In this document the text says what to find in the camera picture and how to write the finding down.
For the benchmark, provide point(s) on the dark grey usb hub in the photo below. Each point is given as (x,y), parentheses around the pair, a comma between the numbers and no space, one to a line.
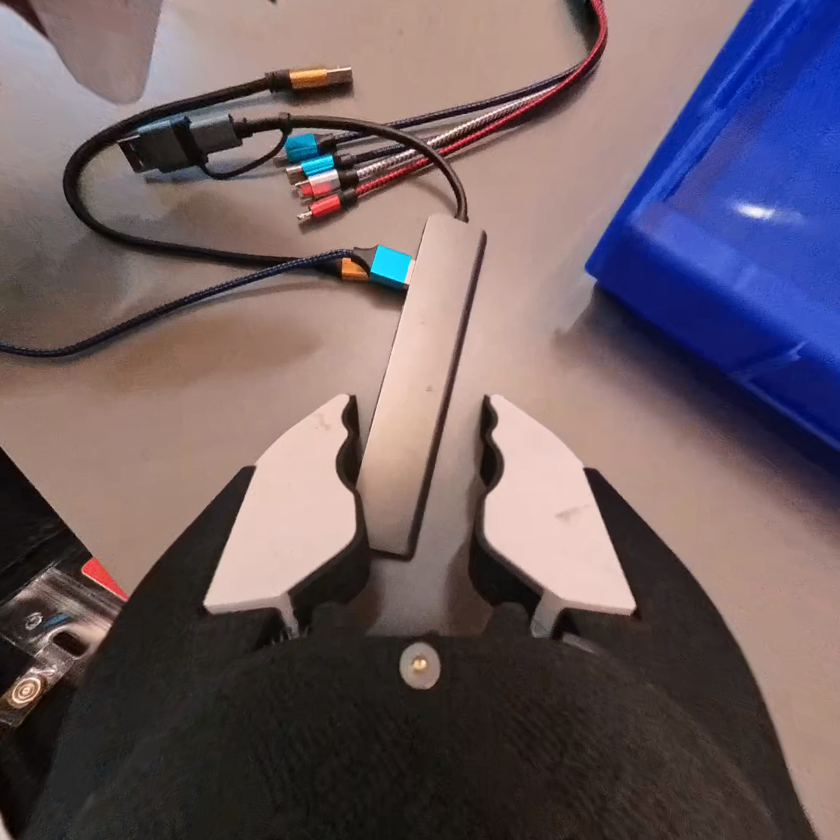
(420,394)

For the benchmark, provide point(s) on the blue plastic bin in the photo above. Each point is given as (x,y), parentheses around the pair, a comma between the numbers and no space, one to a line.
(722,262)

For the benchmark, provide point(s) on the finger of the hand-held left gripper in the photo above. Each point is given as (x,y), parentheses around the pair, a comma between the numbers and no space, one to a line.
(105,46)

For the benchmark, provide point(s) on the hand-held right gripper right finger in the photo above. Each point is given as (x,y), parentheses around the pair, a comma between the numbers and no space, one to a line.
(551,525)

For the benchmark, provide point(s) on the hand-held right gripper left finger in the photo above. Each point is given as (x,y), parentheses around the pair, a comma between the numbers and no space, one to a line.
(289,525)

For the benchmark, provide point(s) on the clear plastic packet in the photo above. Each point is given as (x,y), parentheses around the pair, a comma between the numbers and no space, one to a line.
(46,630)

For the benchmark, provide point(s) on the red card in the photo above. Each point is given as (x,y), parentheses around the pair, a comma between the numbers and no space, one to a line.
(105,579)

